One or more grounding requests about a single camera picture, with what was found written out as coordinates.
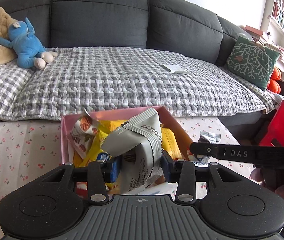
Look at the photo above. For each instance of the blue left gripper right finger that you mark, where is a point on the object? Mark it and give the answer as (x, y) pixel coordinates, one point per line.
(166, 163)

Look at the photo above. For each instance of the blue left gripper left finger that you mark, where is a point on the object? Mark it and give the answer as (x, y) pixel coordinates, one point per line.
(116, 163)

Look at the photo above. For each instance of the golden yellow snack bag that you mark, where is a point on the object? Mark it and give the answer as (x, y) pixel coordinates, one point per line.
(169, 144)

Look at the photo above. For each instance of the yellow snack bag with code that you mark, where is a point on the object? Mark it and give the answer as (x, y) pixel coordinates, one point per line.
(95, 152)

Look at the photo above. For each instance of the white grey snack bag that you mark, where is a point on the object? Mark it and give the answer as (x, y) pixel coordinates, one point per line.
(139, 142)

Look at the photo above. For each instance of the person's right hand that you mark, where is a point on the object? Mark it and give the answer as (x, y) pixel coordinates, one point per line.
(257, 176)

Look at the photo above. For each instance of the pink cardboard box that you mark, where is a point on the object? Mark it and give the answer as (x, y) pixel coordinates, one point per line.
(183, 140)

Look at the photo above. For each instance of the red plastic chair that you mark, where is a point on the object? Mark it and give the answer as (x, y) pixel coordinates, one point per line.
(275, 130)

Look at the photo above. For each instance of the red candy wrapper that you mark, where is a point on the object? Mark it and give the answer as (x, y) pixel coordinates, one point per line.
(81, 189)

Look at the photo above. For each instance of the orange foil snack packet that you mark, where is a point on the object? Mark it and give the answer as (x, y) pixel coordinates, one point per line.
(82, 134)

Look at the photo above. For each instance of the small silver snack packet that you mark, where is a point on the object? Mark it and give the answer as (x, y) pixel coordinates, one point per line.
(207, 138)

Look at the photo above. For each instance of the orange pumpkin plush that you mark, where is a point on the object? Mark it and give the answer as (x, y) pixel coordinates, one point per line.
(273, 84)

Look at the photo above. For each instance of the grey checkered blanket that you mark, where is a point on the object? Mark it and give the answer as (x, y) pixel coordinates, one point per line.
(107, 78)

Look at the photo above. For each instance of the white tissue packet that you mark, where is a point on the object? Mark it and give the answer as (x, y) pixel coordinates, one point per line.
(175, 69)

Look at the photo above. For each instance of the green leaf pattern cushion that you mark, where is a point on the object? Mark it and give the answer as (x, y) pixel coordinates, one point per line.
(253, 62)

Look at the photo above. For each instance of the cherry pattern tablecloth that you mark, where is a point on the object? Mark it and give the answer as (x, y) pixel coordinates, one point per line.
(29, 149)

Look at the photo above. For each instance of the blue plush toy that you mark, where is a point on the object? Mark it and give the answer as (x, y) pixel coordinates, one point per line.
(29, 49)

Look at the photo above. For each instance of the dark grey sofa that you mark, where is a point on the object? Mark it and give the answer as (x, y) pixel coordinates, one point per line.
(167, 25)

